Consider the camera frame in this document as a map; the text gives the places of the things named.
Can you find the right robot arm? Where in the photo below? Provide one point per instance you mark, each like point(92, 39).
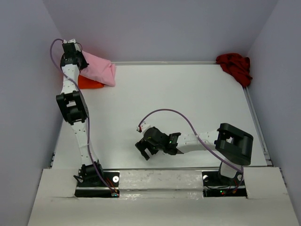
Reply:
point(232, 146)

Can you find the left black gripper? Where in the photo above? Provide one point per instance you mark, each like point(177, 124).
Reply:
point(78, 59)

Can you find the orange t shirt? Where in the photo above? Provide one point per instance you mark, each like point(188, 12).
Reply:
point(86, 83)

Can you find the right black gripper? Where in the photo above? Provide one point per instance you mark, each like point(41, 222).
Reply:
point(146, 142)

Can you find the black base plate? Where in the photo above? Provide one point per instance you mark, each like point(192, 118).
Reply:
point(216, 185)
point(96, 188)

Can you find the dark red t shirt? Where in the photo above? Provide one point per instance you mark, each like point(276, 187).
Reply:
point(237, 66)

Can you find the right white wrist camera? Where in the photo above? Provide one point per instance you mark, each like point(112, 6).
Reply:
point(143, 127)

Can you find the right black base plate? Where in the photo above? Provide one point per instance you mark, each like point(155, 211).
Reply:
point(216, 185)

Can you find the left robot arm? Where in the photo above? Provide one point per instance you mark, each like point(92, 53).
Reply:
point(75, 112)

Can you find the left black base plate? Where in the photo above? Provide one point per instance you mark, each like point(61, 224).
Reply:
point(96, 188)

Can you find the pink t shirt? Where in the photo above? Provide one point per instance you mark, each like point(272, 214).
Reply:
point(100, 70)

